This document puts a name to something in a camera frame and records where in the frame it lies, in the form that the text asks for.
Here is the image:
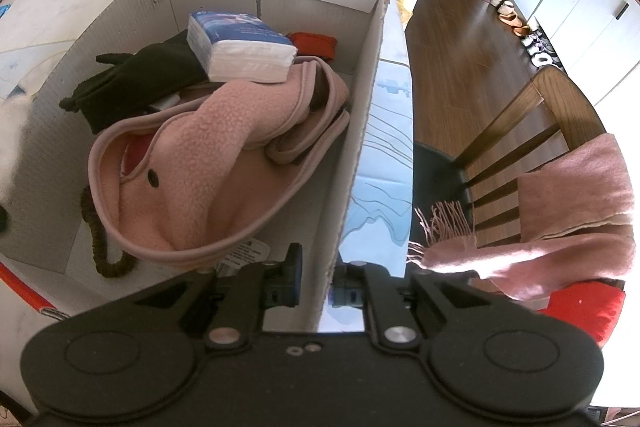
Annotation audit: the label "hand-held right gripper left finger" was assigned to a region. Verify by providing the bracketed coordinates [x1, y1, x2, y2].
[135, 243, 304, 350]

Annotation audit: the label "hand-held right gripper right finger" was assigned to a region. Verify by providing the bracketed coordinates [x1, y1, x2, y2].
[330, 261, 501, 352]

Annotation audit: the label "white paper hang tag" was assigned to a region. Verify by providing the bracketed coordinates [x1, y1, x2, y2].
[217, 237, 268, 278]

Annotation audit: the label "pink fleece garment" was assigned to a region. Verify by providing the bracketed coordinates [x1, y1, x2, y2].
[87, 59, 351, 272]

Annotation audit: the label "brown braided cord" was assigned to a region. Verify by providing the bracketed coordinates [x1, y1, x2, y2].
[80, 187, 138, 280]

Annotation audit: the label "white tissue pack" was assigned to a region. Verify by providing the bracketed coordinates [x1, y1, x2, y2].
[186, 10, 299, 84]

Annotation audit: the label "red cloth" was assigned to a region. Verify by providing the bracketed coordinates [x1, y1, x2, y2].
[289, 32, 337, 60]

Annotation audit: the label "black glove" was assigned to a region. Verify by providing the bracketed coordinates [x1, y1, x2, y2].
[58, 29, 210, 136]

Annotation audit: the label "white cardboard box red edge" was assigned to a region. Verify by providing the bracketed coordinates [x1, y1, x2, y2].
[0, 0, 391, 333]

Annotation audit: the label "red cushion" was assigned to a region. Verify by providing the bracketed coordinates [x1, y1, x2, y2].
[542, 281, 627, 348]

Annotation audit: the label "pink fringed scarf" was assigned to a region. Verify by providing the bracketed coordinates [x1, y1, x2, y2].
[407, 133, 636, 303]

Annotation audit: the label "wooden chair with black seat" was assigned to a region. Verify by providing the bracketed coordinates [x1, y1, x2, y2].
[415, 67, 608, 278]

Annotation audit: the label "row of shoes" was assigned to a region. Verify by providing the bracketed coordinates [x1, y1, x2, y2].
[491, 0, 563, 70]

